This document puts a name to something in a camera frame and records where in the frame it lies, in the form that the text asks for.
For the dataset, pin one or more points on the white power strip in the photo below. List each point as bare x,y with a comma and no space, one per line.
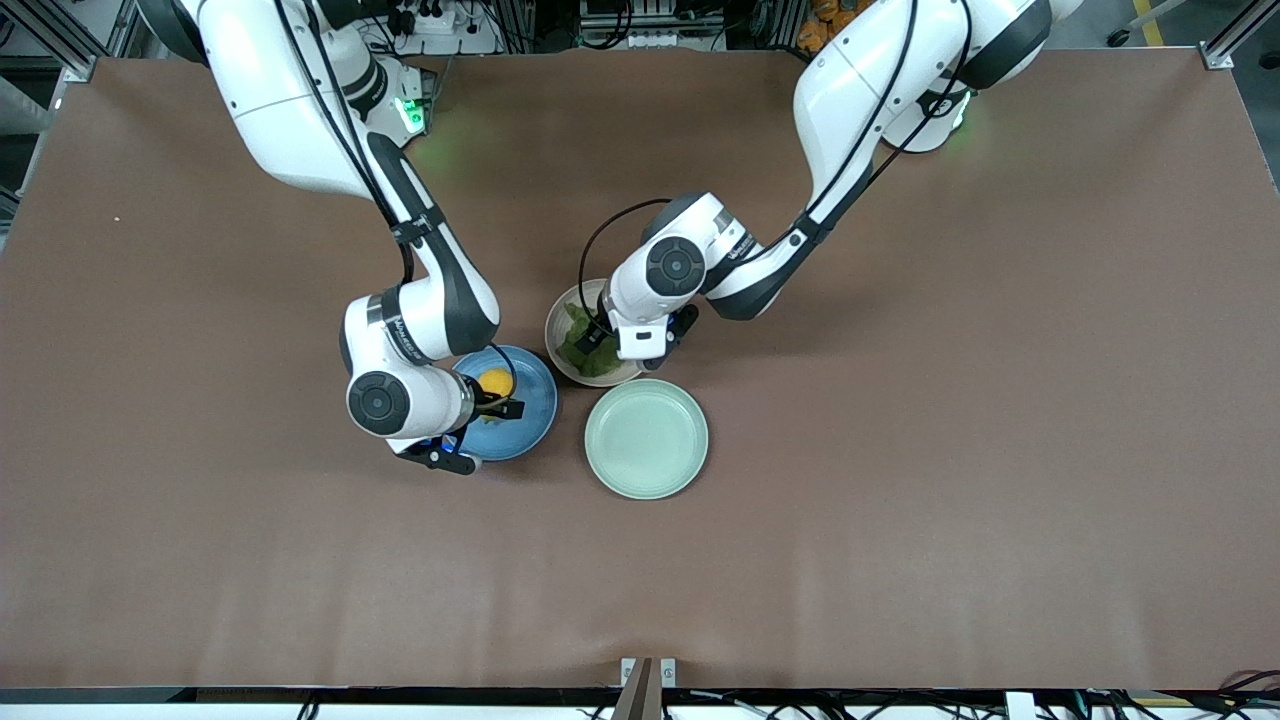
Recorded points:
445,25

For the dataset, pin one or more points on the pale green plate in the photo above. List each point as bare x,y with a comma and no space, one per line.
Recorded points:
646,440

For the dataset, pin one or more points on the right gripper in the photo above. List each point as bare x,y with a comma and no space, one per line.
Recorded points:
487,404

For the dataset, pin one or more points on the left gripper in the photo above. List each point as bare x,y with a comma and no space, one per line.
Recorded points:
597,335

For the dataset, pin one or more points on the brown table cover sheet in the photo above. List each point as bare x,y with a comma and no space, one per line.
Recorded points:
900,560

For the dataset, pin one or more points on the blue plate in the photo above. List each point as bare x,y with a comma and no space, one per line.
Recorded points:
530,430

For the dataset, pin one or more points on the green lettuce leaf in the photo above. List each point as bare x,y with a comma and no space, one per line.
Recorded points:
592,362

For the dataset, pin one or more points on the grey equipment rack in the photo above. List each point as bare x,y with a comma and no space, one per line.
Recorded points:
650,22

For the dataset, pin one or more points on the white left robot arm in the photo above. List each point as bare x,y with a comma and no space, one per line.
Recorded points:
860,90

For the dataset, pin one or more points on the orange snack packs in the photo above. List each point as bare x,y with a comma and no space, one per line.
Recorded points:
825,25

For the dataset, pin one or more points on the yellow lemon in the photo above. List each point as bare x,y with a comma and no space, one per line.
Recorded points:
495,382

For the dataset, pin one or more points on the aluminium frame profile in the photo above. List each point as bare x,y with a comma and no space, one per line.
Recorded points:
1235,35
85,45

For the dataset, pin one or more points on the brown camera post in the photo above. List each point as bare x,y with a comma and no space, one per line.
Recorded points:
640,695

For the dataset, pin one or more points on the small metal bracket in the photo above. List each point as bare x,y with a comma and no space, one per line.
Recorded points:
628,672

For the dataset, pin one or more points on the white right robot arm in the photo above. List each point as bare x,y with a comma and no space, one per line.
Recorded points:
290,110

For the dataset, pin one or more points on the beige plate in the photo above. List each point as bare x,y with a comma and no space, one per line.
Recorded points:
556,350

